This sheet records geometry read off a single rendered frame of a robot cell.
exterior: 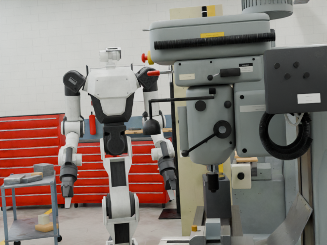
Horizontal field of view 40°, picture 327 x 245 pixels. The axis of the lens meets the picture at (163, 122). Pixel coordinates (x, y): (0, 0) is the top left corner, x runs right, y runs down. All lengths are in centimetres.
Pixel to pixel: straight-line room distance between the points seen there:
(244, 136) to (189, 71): 33
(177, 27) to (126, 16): 954
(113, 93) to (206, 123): 86
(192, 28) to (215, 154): 50
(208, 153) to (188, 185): 189
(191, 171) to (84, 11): 839
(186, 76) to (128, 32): 949
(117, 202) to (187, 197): 129
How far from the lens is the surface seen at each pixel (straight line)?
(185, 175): 364
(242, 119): 173
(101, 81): 249
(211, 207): 223
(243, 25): 174
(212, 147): 176
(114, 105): 250
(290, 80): 149
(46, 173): 498
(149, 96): 259
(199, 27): 174
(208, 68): 173
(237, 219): 222
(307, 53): 151
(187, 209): 369
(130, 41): 1116
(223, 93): 175
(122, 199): 248
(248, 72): 173
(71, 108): 257
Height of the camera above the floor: 158
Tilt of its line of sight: 3 degrees down
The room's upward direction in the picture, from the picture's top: 3 degrees counter-clockwise
